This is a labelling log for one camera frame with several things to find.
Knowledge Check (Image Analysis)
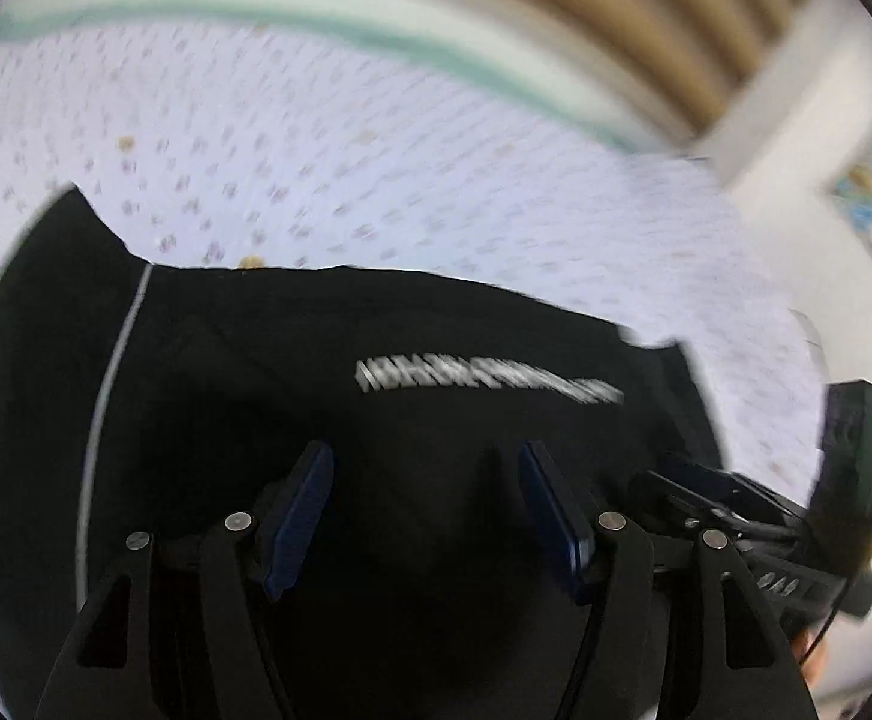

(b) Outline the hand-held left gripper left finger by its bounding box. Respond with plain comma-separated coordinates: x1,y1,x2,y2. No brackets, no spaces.
35,441,336,720

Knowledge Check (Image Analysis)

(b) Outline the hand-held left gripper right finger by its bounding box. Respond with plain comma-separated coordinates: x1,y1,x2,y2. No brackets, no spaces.
518,441,819,720

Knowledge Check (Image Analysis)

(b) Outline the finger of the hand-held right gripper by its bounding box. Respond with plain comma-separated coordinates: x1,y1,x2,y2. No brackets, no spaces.
657,452,808,522
627,471,801,542

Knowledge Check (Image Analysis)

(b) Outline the black hooded jacket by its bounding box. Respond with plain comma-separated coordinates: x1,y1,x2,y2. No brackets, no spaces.
0,187,729,720

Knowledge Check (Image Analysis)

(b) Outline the person's right hand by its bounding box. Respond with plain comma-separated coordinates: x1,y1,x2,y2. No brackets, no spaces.
790,630,833,691

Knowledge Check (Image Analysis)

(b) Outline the white floral quilt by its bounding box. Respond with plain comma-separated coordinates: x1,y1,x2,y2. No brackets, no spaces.
0,15,831,676

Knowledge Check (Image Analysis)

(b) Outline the brown striped window blind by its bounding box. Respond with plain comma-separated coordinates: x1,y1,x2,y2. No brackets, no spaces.
80,0,838,143

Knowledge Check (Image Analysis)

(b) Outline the green bed sheet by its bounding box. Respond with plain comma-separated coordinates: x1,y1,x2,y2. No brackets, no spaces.
0,0,654,155

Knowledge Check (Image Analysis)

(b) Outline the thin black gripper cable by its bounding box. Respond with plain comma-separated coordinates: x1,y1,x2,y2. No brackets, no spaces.
794,577,853,668

